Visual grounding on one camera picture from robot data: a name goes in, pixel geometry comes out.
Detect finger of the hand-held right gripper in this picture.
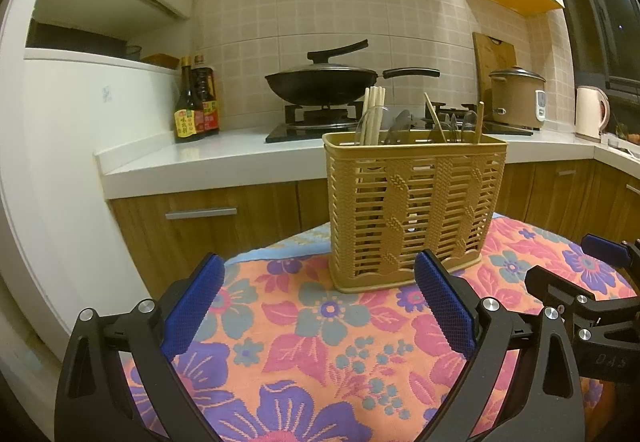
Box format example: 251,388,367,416
580,233,640,273
524,264,608,323

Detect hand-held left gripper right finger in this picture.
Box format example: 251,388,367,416
414,249,587,442

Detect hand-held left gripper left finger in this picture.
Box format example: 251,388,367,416
54,252,226,442

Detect tan plastic utensil basket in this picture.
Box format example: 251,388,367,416
321,132,508,295

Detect wooden base cabinet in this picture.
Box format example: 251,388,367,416
107,157,640,299

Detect light blue towel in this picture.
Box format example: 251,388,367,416
222,224,334,265

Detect floral printed cloth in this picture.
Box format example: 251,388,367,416
120,214,637,442

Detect white electric kettle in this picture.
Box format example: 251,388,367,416
575,86,611,141

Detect brown rice cooker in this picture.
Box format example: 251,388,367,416
489,66,547,131

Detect dark bottle yellow label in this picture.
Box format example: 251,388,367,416
173,56,199,143

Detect dark bottle red label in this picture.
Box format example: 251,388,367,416
191,54,221,137

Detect black glass gas stove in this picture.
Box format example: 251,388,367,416
265,114,535,145

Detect wooden chopsticks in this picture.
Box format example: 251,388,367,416
356,104,394,145

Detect wooden cutting board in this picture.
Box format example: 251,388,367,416
472,32,518,121

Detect dark window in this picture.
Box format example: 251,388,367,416
545,0,640,98

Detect black wok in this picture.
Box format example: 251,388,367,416
264,66,441,106

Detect brown wooden box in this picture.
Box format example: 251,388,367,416
140,53,180,69

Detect black wok lid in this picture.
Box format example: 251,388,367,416
265,40,379,80

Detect black box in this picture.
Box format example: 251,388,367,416
27,22,129,60

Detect silver drawer handle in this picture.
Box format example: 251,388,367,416
165,207,239,221

